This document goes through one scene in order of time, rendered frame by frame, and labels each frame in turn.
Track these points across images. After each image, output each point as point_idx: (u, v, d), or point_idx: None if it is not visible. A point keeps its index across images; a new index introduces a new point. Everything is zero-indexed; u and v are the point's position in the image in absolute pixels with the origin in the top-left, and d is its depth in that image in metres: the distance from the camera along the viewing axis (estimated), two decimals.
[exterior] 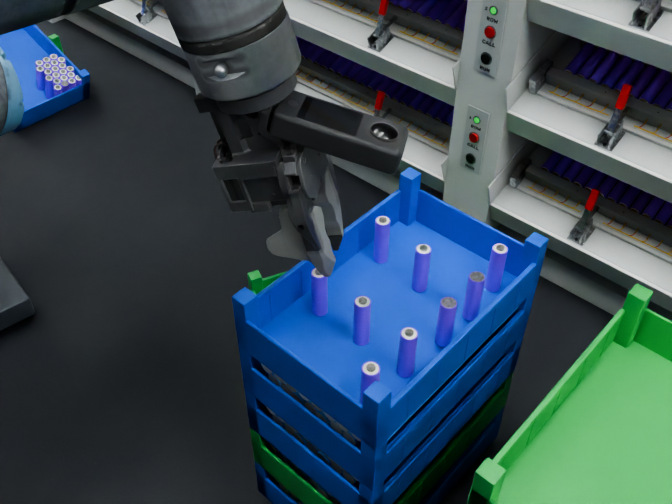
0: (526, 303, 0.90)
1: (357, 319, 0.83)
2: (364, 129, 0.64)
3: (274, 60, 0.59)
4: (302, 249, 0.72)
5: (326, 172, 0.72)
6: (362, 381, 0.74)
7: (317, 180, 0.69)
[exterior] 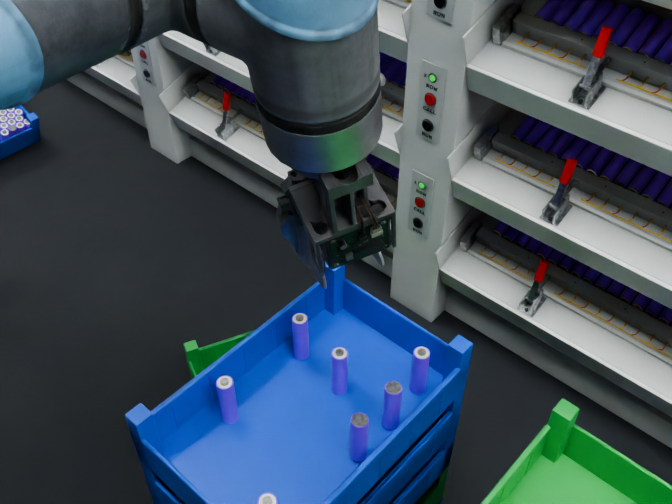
0: (454, 405, 0.84)
1: None
2: None
3: None
4: None
5: None
6: None
7: None
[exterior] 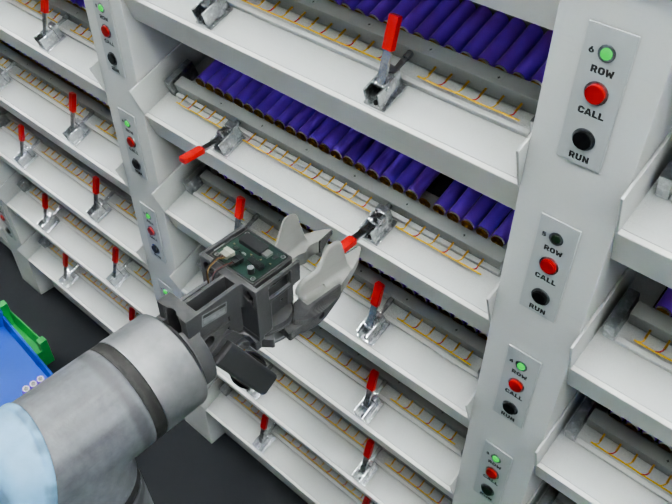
0: None
1: (506, 208, 0.87)
2: (230, 373, 0.72)
3: None
4: (290, 241, 0.74)
5: (302, 311, 0.70)
6: None
7: None
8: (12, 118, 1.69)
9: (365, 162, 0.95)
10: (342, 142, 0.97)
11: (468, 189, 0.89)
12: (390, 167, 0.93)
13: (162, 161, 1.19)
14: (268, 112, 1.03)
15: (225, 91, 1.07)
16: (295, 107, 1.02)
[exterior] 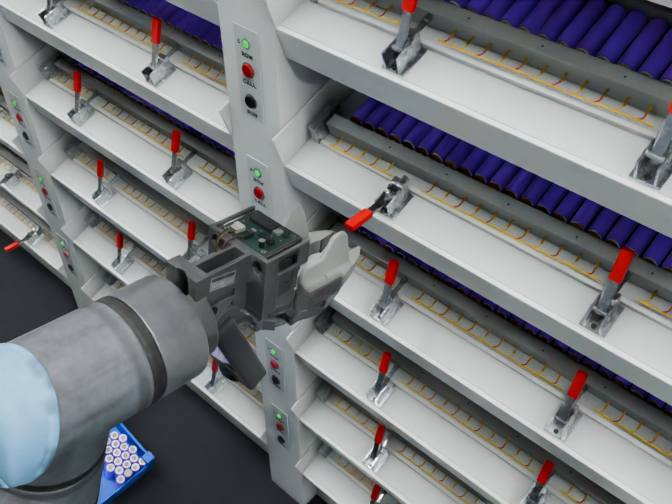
0: None
1: None
2: (221, 362, 0.70)
3: None
4: None
5: None
6: (668, 255, 0.76)
7: None
8: (86, 150, 1.53)
9: (584, 221, 0.80)
10: (550, 196, 0.82)
11: None
12: (618, 229, 0.78)
13: None
14: (449, 157, 0.88)
15: (391, 132, 0.92)
16: (482, 152, 0.87)
